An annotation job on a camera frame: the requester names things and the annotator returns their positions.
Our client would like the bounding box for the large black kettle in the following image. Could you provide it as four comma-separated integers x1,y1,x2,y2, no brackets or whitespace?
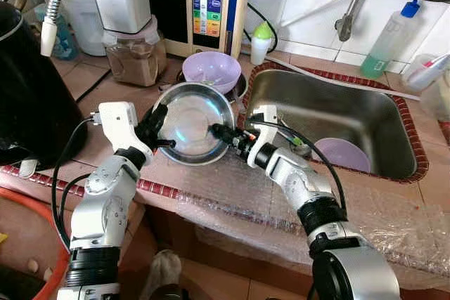
0,1,89,171

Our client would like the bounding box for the teal plastic bottle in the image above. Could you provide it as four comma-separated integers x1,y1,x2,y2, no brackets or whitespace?
35,5,78,60

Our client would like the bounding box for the water ioniser with button panel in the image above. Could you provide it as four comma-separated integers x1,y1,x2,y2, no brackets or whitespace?
184,0,252,58

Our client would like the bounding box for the red hose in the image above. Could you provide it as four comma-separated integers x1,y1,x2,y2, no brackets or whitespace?
0,186,72,300

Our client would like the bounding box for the dark round plate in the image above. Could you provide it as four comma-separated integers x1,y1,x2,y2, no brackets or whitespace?
176,72,248,104

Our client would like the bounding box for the small green-capped white bottle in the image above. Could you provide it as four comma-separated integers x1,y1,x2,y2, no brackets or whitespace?
251,21,274,65

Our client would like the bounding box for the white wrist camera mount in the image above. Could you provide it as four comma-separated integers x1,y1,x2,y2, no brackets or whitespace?
246,103,280,167
97,101,139,153

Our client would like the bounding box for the stainless steel plate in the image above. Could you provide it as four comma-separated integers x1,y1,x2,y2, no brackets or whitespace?
153,81,236,166

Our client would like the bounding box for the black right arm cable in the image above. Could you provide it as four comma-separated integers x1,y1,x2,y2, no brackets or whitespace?
243,121,347,211

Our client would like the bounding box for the metal faucet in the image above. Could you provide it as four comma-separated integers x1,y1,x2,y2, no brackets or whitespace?
336,0,377,42

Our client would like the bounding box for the clear bubble wrap sheet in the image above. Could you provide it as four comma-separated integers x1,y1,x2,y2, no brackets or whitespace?
176,152,450,276

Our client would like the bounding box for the glass jar of brown powder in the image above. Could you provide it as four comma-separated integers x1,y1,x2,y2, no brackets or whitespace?
104,19,168,88

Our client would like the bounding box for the blue-capped green soap bottle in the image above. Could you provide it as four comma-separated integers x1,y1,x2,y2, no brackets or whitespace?
360,0,421,79

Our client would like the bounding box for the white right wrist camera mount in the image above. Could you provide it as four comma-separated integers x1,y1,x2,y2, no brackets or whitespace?
246,103,280,167

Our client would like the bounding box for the purple plastic bowl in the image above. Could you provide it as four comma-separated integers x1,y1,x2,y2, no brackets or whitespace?
181,51,242,96
313,137,372,174

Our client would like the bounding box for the black wall cable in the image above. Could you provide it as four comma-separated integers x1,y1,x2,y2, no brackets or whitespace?
247,4,280,53

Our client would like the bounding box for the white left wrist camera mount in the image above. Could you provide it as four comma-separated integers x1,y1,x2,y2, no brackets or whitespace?
97,101,139,153

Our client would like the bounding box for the grey corrugated hose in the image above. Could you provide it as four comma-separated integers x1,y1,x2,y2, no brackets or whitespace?
40,0,103,57

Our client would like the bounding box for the clear plastic cup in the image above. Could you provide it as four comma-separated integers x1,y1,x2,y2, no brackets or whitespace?
406,53,450,91

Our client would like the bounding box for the steel fork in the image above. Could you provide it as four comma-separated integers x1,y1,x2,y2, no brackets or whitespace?
285,131,310,157

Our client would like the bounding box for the stainless steel sink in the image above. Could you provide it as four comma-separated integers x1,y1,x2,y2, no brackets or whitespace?
245,68,417,180

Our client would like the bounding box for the white jar with green lid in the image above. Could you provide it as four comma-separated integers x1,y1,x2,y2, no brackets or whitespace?
62,0,106,57

